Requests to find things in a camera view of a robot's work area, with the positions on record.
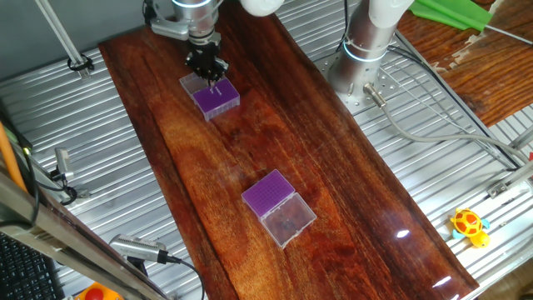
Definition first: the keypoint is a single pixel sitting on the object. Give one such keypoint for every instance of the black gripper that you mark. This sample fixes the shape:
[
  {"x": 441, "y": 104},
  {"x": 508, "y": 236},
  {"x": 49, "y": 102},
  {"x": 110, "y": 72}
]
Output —
[{"x": 204, "y": 55}]

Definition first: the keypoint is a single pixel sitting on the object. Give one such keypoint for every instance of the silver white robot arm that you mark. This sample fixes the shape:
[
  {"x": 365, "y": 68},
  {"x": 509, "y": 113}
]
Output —
[{"x": 366, "y": 50}]

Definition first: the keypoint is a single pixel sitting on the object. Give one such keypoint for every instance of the purple pipette tip box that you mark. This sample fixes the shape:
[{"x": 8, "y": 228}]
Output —
[
  {"x": 216, "y": 100},
  {"x": 268, "y": 192}
]

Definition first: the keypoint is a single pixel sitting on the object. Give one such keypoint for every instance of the dark wooden board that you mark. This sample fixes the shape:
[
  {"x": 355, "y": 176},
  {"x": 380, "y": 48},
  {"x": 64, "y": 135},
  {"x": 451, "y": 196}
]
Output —
[{"x": 333, "y": 187}]

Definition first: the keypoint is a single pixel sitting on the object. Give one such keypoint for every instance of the orange tube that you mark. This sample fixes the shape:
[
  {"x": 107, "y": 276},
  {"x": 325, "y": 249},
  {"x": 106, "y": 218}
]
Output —
[{"x": 9, "y": 160}]

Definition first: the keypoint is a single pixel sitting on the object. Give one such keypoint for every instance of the green cloth flag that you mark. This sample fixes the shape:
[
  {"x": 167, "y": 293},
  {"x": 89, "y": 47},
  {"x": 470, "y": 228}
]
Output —
[{"x": 454, "y": 12}]

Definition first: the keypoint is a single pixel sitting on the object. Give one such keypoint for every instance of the orange emergency stop button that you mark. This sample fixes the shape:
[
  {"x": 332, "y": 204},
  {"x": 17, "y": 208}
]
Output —
[{"x": 96, "y": 293}]

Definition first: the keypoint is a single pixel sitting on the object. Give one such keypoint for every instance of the black keyboard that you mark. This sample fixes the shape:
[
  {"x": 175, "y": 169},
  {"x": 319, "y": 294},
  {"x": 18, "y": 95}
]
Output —
[{"x": 25, "y": 275}]

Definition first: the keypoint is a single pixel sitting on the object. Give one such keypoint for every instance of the yellow orange turtle toy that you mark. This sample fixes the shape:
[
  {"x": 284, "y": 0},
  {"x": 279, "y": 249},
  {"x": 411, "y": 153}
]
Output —
[{"x": 468, "y": 225}]

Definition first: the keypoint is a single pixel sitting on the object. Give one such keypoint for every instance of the small grey camera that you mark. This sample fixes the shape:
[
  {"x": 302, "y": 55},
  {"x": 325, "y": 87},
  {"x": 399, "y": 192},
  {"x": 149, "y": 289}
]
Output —
[{"x": 63, "y": 162}]

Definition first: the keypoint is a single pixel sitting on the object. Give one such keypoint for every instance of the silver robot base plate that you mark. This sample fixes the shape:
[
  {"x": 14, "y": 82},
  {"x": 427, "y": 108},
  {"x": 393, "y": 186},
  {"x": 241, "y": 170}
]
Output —
[{"x": 387, "y": 83}]

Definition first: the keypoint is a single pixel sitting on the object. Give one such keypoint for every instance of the silver ribbed camera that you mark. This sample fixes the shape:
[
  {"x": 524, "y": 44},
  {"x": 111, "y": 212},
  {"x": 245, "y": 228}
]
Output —
[{"x": 137, "y": 248}]

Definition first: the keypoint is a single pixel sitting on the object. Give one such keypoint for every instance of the black camera stand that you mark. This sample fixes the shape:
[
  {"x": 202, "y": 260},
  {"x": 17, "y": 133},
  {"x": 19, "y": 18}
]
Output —
[{"x": 137, "y": 266}]

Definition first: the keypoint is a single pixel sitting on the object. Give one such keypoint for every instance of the large aluminium frame beam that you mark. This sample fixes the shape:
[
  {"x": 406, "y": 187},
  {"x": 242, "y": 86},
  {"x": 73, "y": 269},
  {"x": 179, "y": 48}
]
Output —
[{"x": 62, "y": 246}]

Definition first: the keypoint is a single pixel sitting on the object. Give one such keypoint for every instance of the aluminium strut with bracket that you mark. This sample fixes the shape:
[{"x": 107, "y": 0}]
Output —
[{"x": 497, "y": 189}]

